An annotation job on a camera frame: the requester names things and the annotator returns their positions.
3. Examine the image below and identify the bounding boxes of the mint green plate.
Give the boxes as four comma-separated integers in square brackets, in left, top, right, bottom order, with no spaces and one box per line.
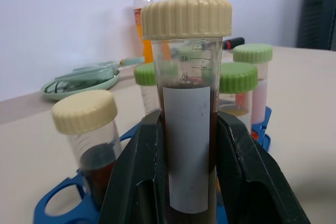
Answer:
[40,62,121,101]

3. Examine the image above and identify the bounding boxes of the beige-capped tube with white label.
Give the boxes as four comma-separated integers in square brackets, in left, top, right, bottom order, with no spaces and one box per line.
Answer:
[141,0,233,224]

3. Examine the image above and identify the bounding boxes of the green-capped tube with clear body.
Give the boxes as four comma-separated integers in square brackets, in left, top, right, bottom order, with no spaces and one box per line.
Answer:
[134,62,160,116]

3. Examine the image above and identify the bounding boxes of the green-capped tube with pink liquid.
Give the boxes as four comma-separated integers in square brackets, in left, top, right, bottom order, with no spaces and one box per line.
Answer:
[233,43,274,126]

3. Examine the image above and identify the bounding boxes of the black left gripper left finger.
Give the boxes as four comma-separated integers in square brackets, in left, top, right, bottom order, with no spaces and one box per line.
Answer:
[99,109,169,224]

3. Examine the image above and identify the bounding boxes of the dark chair back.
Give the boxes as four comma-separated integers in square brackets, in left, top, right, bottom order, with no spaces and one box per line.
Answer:
[296,0,336,51]

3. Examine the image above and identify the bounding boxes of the orange soda bottle blue cap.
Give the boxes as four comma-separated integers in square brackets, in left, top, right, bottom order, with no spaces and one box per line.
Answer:
[133,0,155,64]

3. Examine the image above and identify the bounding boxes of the green-capped tube with yellow liquid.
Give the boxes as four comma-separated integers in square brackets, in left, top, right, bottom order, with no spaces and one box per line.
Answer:
[217,62,259,131]

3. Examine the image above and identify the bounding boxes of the blue test tube rack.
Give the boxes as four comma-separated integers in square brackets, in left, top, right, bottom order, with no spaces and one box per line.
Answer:
[33,106,273,224]

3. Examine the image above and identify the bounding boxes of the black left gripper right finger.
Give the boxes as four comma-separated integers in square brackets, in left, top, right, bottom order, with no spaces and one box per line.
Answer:
[215,110,311,224]

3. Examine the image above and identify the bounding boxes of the black and red marker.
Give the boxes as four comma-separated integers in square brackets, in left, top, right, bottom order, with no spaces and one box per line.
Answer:
[222,37,245,50]

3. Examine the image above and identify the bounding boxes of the beige-capped tube with dark liquid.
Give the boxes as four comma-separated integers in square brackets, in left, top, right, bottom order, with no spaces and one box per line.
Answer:
[51,89,124,212]

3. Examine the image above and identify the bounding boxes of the mint green cutlery piece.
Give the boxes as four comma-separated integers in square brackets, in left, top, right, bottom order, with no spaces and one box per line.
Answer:
[55,56,145,81]

